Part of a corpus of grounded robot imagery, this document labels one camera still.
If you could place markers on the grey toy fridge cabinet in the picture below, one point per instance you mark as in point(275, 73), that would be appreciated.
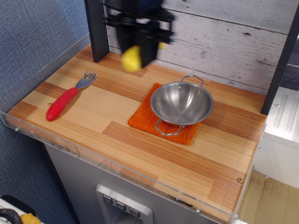
point(81, 178)

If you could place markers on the right black vertical post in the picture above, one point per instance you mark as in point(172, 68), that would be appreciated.
point(282, 63)

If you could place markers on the red handled metal fork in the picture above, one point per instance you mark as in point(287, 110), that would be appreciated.
point(61, 102)

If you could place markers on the small stainless steel wok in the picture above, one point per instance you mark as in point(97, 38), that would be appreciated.
point(184, 103)

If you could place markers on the white aluminium frame right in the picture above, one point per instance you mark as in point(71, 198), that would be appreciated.
point(277, 155)

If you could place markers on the black vertical post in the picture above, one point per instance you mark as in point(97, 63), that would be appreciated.
point(282, 63)
point(97, 29)

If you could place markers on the left black vertical post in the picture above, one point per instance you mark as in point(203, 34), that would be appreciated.
point(97, 29)

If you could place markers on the orange knitted cloth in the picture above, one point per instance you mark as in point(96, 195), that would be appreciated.
point(145, 120)

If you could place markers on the silver dispenser button panel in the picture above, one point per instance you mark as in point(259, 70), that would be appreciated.
point(120, 209)

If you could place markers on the yellow toy banana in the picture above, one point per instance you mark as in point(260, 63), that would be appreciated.
point(131, 59)

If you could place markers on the clear acrylic table guard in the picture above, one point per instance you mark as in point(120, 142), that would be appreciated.
point(200, 177)

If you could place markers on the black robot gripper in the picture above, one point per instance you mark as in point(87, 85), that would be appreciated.
point(130, 16)

